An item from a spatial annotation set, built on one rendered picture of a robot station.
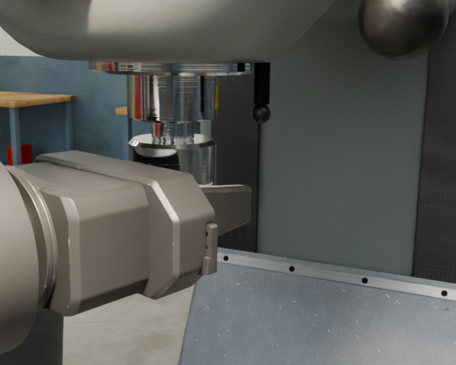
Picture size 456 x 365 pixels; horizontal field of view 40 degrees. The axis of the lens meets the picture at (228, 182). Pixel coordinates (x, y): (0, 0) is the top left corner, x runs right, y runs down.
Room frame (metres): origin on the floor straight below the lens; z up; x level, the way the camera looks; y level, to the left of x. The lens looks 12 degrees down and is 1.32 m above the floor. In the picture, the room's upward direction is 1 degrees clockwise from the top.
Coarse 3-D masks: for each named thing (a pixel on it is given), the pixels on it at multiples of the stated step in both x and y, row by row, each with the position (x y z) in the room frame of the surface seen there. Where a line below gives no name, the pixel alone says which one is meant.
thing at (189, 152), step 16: (144, 144) 0.31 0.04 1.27; (160, 144) 0.31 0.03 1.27; (176, 144) 0.31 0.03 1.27; (192, 144) 0.31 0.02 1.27; (208, 144) 0.32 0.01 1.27; (144, 160) 0.31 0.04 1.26; (160, 160) 0.31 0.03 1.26; (176, 160) 0.31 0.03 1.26; (192, 160) 0.31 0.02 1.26; (208, 160) 0.32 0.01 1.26
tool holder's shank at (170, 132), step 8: (152, 128) 0.32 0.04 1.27; (160, 128) 0.32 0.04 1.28; (168, 128) 0.32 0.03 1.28; (176, 128) 0.32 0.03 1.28; (184, 128) 0.32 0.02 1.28; (192, 128) 0.32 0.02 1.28; (152, 136) 0.32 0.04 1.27; (160, 136) 0.32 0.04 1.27; (168, 136) 0.32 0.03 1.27; (176, 136) 0.32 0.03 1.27; (184, 136) 0.32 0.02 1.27; (192, 136) 0.32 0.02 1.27
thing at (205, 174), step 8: (168, 168) 0.30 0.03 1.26; (176, 168) 0.31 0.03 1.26; (184, 168) 0.31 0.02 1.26; (192, 168) 0.31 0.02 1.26; (200, 168) 0.31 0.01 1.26; (208, 168) 0.32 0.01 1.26; (200, 176) 0.31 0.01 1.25; (208, 176) 0.32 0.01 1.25; (200, 184) 0.31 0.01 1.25; (208, 184) 0.32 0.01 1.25
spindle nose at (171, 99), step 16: (128, 80) 0.32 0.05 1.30; (144, 80) 0.31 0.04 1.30; (160, 80) 0.30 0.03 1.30; (176, 80) 0.30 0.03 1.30; (192, 80) 0.31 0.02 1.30; (208, 80) 0.31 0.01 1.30; (128, 96) 0.32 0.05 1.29; (144, 96) 0.31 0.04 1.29; (160, 96) 0.30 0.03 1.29; (176, 96) 0.30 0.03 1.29; (192, 96) 0.31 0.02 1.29; (208, 96) 0.31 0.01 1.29; (128, 112) 0.32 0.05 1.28; (144, 112) 0.31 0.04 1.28; (160, 112) 0.30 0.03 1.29; (176, 112) 0.30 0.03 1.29; (192, 112) 0.31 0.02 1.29; (208, 112) 0.31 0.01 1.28
